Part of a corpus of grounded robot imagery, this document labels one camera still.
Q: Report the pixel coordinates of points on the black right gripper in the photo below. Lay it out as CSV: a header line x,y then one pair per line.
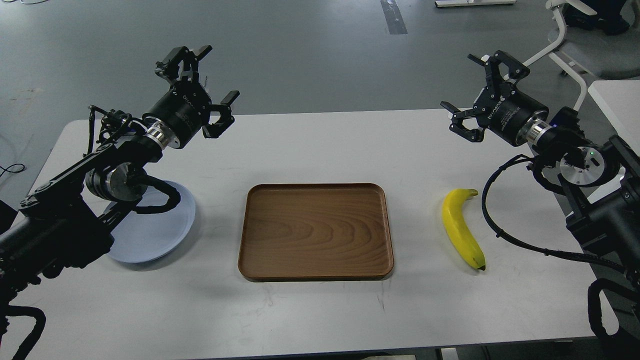
x,y
505,112

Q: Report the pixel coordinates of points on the white office chair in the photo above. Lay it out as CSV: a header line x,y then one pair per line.
x,y
580,52

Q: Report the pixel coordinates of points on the brown wooden tray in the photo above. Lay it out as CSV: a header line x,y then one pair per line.
x,y
316,232

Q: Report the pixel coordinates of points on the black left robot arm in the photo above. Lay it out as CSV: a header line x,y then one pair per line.
x,y
68,221

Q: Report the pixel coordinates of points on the light blue plate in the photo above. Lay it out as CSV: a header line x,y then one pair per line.
x,y
141,238

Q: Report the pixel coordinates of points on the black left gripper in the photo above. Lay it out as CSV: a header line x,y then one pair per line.
x,y
186,107

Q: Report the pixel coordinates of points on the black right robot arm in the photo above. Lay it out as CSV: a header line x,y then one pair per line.
x,y
600,183

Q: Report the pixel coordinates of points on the yellow banana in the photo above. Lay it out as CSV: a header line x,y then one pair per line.
x,y
457,230

